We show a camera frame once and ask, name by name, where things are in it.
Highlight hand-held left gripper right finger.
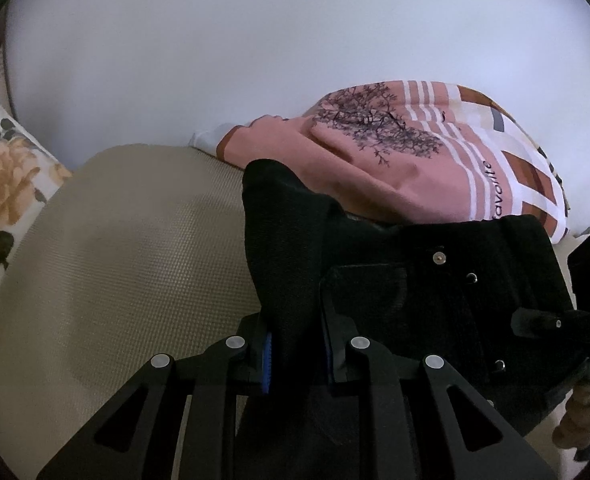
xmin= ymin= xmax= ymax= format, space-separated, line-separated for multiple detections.
xmin=322 ymin=304 xmax=557 ymax=480

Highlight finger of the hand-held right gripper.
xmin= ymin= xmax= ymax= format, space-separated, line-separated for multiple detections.
xmin=511 ymin=307 xmax=590 ymax=339

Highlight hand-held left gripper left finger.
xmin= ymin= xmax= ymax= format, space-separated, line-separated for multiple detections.
xmin=37 ymin=312 xmax=275 ymax=480

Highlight black pants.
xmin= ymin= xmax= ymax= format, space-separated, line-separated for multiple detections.
xmin=242 ymin=159 xmax=590 ymax=480

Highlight beige woven mat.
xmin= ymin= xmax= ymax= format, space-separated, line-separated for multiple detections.
xmin=0 ymin=144 xmax=590 ymax=480

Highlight pink plaid printed blanket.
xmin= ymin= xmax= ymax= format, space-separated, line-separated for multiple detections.
xmin=190 ymin=80 xmax=571 ymax=247

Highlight floral pillow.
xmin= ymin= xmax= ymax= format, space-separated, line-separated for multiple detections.
xmin=0 ymin=94 xmax=74 ymax=332

